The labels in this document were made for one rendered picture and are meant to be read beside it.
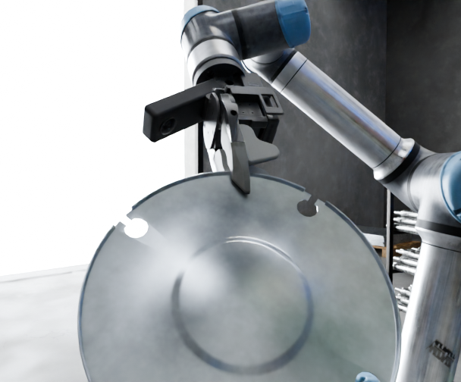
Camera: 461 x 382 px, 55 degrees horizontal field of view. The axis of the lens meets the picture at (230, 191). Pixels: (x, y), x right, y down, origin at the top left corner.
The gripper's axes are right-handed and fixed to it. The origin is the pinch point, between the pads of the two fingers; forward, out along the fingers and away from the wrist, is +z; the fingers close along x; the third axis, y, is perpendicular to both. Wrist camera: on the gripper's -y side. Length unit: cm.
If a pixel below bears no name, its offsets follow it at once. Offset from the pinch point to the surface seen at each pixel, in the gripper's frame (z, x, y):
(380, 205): -401, 493, 478
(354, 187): -404, 446, 404
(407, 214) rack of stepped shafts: -116, 155, 178
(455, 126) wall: -419, 323, 538
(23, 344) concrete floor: -99, 247, -57
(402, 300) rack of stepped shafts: -77, 195, 176
